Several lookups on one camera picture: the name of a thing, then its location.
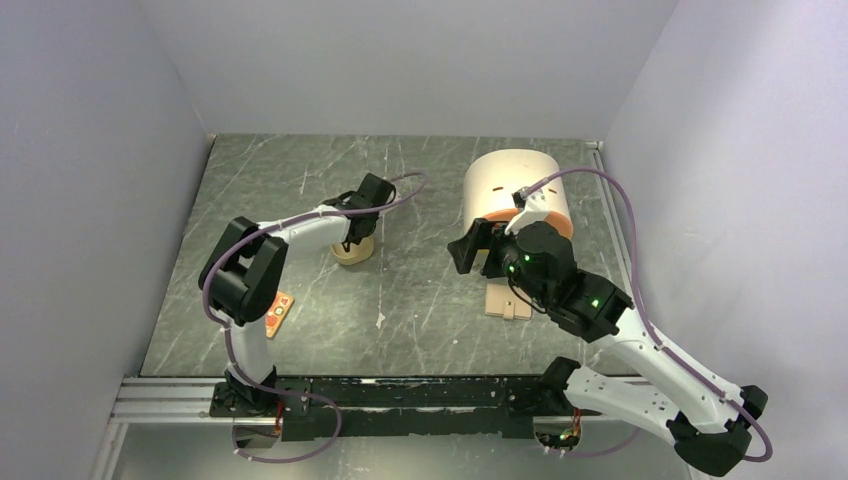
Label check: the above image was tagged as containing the tan card holder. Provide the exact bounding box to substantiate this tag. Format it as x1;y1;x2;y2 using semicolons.
484;283;533;321

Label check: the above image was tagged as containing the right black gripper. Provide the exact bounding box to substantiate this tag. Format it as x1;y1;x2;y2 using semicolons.
447;217;551;308

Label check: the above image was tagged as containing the cream orange drawer box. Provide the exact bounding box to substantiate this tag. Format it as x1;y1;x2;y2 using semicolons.
462;149;574;239

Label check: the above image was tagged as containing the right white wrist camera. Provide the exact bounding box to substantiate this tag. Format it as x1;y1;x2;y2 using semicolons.
504;188;550;235

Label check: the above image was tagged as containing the tan oval tray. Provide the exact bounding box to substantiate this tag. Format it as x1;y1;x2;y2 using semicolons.
330;236;375;266

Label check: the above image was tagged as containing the purple cable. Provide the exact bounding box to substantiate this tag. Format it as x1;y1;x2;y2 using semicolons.
201;172;429;465
523;166;774;463

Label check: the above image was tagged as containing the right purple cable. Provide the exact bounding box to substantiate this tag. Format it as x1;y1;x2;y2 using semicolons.
523;166;774;463

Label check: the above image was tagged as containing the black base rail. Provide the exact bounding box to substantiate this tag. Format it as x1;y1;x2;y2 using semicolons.
208;375;576;441

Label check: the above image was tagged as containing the orange patterned card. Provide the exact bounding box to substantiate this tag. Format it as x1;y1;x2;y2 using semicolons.
265;291;294;340

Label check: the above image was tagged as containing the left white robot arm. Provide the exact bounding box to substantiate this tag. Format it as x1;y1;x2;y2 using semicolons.
198;174;397;416

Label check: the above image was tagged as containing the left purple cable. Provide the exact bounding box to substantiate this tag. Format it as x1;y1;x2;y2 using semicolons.
201;172;429;465

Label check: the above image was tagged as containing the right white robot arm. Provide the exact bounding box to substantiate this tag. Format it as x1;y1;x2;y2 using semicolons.
447;218;768;477

